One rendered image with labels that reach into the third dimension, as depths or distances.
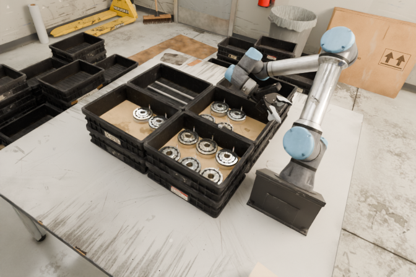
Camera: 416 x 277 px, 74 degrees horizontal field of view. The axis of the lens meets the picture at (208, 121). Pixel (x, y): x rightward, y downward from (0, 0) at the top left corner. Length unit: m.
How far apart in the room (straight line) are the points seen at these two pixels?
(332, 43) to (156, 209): 0.99
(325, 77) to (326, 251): 0.70
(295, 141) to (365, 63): 2.92
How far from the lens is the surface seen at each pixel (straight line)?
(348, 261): 2.22
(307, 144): 1.09
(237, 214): 1.30
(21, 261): 2.17
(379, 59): 3.94
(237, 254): 1.21
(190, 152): 1.32
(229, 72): 1.34
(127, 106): 1.60
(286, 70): 1.40
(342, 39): 1.19
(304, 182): 1.23
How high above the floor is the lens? 1.79
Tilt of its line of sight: 40 degrees down
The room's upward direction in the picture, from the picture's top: 6 degrees clockwise
